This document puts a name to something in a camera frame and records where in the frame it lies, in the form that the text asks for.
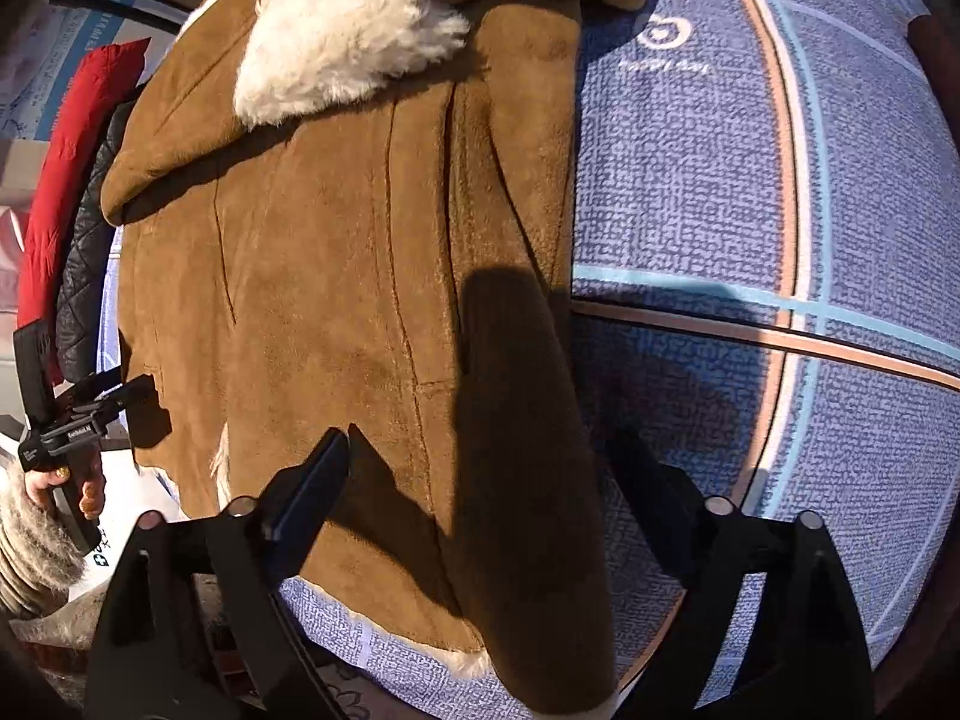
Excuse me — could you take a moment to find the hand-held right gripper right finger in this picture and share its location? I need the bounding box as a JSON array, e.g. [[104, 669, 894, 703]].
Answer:
[[607, 424, 875, 720]]

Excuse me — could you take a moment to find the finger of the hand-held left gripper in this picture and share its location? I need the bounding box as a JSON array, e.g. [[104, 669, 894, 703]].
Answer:
[[86, 375, 155, 425], [69, 370, 130, 402]]

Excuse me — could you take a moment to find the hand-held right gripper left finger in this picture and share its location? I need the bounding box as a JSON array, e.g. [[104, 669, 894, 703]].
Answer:
[[82, 427, 353, 720]]

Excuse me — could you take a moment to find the brown suede fur-trimmed coat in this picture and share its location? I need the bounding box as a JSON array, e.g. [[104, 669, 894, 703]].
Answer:
[[101, 0, 661, 717]]

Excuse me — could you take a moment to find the person's left hand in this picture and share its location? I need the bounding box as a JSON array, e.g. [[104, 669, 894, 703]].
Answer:
[[25, 456, 104, 527]]

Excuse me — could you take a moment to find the black quilted jacket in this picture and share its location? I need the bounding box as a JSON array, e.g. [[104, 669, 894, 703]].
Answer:
[[56, 97, 140, 383]]

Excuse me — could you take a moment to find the red padded jacket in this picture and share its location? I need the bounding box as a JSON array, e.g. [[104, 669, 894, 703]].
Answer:
[[19, 37, 151, 383]]

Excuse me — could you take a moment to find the blue plaid bed sheet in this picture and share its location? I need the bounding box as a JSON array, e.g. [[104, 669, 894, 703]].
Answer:
[[97, 0, 960, 720]]

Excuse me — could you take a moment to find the wall poster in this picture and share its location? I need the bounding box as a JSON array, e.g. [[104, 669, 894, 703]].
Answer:
[[0, 7, 102, 143]]

